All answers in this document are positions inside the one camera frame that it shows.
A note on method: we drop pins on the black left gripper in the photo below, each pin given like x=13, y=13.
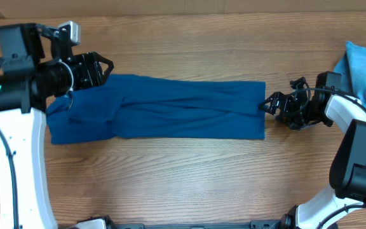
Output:
x=91, y=68

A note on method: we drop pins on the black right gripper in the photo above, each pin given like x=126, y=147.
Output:
x=286, y=106

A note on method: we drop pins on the dark blue polo shirt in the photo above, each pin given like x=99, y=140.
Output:
x=131, y=106

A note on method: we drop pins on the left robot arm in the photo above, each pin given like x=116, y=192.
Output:
x=36, y=63

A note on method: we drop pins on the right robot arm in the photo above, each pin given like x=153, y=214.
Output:
x=325, y=103

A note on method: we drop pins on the light blue denim jeans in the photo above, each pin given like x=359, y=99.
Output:
x=364, y=79

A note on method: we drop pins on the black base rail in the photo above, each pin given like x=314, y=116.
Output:
x=202, y=225

